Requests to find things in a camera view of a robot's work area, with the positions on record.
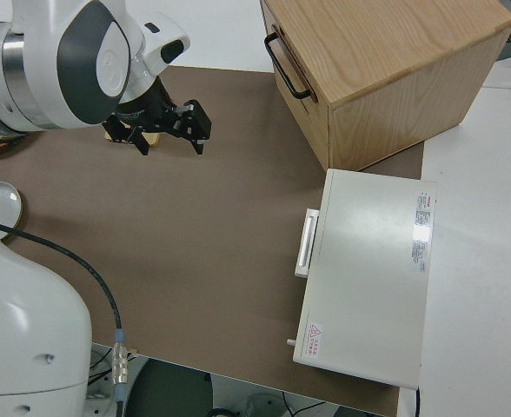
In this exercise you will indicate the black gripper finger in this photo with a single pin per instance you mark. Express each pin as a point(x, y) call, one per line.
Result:
point(118, 130)
point(200, 123)

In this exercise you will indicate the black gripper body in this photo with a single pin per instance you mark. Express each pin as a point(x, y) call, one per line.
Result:
point(144, 108)

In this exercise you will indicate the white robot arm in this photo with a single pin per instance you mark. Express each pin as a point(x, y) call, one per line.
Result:
point(21, 65)

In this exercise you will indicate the wooden mug rack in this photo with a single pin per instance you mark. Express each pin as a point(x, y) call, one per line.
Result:
point(154, 139)

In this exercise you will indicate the brown table mat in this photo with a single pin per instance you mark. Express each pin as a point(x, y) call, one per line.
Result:
point(173, 217)

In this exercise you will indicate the light wooden cabinet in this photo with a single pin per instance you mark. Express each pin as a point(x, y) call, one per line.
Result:
point(390, 43)

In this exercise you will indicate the white toaster oven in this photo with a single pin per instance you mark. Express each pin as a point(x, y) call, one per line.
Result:
point(368, 269)

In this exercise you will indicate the white oven knob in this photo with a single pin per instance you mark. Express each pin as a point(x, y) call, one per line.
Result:
point(288, 341)

